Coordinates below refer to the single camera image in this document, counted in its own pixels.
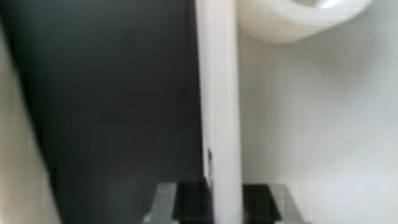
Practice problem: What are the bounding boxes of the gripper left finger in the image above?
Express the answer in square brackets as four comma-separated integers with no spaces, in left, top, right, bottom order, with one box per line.
[141,182,214,224]

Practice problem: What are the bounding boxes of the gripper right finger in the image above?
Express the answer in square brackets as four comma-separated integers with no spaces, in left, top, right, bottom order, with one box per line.
[244,184,311,224]

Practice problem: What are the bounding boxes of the white square tabletop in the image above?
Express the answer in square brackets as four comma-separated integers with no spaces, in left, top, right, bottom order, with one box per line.
[194,0,398,224]

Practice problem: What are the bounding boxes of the white U-shaped fence wall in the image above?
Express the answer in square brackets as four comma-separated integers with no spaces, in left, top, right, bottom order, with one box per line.
[0,31,61,224]

